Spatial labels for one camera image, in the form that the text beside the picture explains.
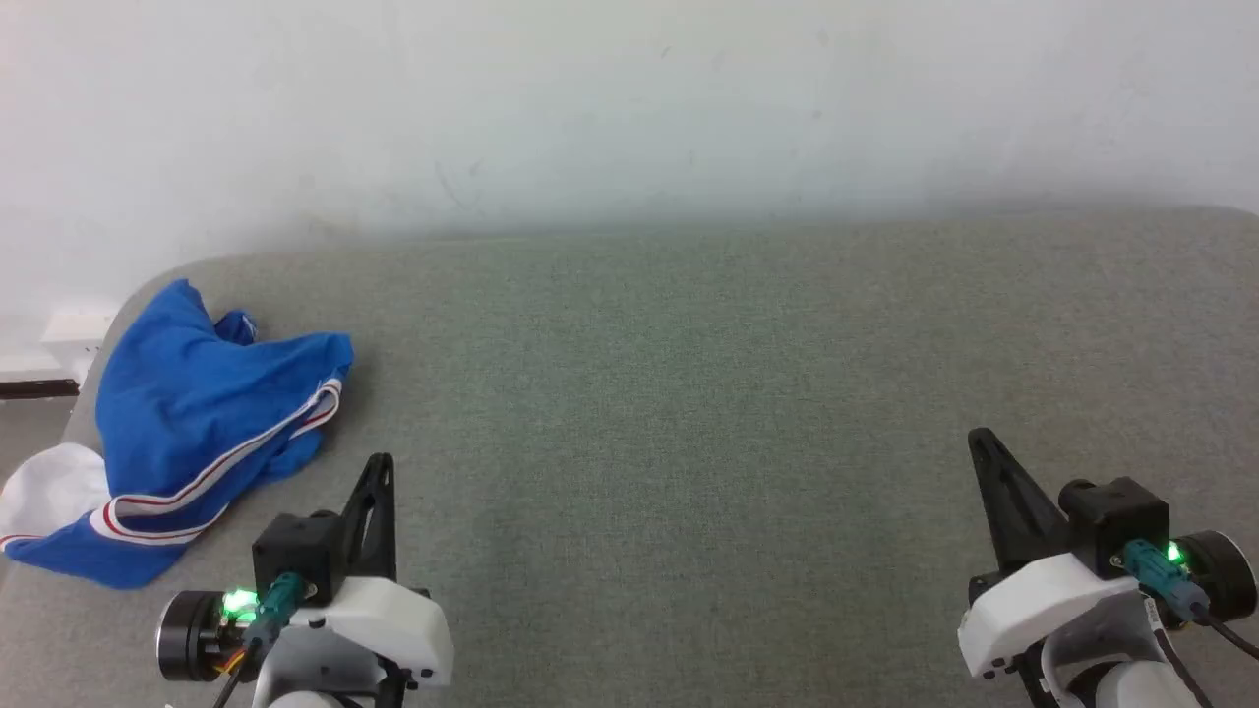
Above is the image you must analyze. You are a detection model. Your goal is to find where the grey fabric sofa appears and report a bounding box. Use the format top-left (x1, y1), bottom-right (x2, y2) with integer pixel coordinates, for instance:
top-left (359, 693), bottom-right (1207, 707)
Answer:
top-left (0, 206), bottom-right (1259, 708)

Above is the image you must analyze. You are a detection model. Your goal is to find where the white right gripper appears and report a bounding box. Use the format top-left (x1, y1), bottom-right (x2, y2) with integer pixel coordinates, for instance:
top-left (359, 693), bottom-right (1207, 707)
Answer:
top-left (958, 427), bottom-right (1259, 680)

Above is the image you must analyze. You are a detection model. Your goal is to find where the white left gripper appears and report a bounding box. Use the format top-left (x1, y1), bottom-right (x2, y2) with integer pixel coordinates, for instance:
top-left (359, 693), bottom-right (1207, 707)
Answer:
top-left (155, 452), bottom-right (456, 689)

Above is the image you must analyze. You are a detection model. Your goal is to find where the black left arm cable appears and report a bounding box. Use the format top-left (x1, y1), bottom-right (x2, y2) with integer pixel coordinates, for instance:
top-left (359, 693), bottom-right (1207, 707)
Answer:
top-left (210, 573), bottom-right (304, 708)

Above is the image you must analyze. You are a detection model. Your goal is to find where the blue shirt with white sleeves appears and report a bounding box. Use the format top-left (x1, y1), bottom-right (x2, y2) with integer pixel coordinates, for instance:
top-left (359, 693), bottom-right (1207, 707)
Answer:
top-left (0, 279), bottom-right (355, 591)

